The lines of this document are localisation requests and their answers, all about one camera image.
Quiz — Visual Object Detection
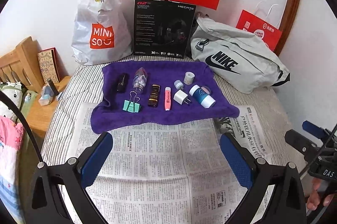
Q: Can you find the white Miniso plastic bag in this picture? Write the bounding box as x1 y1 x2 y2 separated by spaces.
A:
71 0 132 65

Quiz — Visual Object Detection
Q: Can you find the person right hand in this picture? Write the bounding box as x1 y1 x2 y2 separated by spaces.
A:
307 177 335 210

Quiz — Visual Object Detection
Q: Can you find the purple towel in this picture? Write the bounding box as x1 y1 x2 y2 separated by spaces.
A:
91 61 239 134

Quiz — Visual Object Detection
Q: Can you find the pink highlighter pen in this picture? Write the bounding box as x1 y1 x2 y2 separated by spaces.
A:
164 87 171 111

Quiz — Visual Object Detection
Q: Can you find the grey Nike waist bag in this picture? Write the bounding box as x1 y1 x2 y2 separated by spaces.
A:
190 12 290 94

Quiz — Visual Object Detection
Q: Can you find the black headset box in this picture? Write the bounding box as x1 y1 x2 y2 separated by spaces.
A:
132 0 196 59

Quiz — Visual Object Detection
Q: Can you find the wooden bedside table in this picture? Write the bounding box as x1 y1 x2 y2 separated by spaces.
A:
26 93 59 138

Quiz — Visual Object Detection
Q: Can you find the white tape roll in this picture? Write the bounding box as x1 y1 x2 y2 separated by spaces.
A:
183 72 195 85

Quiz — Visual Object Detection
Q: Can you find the small clear plastic bottle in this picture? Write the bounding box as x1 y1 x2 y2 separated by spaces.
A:
132 67 147 93

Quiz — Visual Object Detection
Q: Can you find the teal binder clip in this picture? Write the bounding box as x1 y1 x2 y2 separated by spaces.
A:
123 91 140 113

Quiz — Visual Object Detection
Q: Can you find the small white round jar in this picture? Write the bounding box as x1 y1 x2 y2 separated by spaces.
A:
174 80 184 90

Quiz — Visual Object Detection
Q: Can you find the white dotted plush toy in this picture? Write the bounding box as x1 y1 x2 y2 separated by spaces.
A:
0 82 23 123

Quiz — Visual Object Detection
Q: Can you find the black gold tube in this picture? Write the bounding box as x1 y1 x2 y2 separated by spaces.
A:
148 84 160 107

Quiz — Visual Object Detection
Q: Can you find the blue white bottle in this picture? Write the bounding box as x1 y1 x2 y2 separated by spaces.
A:
189 85 216 109

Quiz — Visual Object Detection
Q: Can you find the black tube with script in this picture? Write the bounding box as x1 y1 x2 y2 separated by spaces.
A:
116 73 129 93

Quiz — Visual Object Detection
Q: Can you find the newspaper sheet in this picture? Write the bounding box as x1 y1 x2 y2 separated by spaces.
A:
59 102 276 224

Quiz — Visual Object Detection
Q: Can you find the pink patterned cloth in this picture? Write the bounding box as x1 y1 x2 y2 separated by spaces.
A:
0 116 25 223

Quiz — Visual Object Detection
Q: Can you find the black cable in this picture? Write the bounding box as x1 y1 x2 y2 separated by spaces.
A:
0 90 44 162

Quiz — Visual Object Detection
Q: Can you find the red paper shopping bag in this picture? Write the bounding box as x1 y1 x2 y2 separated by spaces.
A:
236 1 282 51

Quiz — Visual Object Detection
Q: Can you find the wooden curved frame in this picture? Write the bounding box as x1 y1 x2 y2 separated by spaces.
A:
274 0 300 56

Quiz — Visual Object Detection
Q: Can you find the white USB charger plug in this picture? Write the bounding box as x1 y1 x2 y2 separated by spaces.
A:
173 90 191 105

